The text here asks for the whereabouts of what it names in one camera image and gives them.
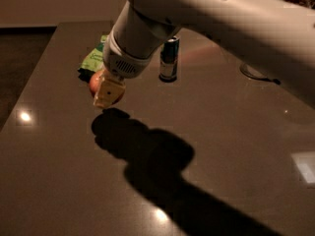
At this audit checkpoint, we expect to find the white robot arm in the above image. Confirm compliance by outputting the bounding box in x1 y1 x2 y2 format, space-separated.
94 0 315 108

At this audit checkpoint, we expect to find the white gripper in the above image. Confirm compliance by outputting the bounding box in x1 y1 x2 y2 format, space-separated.
93 1 182 109

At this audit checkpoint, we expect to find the clear glass jar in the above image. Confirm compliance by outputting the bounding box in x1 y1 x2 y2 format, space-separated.
239 63 281 85

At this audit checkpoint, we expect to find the green chip bag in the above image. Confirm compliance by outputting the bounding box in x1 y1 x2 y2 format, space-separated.
78 34 107 83

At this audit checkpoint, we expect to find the red apple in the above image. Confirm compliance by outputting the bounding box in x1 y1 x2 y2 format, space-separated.
88 69 126 104

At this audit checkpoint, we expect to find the redbull can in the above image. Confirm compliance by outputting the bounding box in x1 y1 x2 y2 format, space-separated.
159 35 180 83

